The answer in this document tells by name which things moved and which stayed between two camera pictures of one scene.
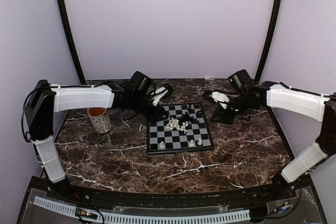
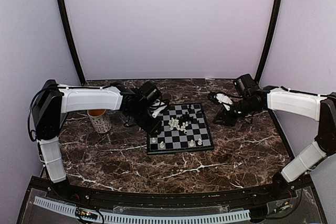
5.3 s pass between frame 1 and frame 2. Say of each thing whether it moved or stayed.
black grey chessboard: stayed
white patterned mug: stayed
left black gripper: moved
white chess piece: stayed
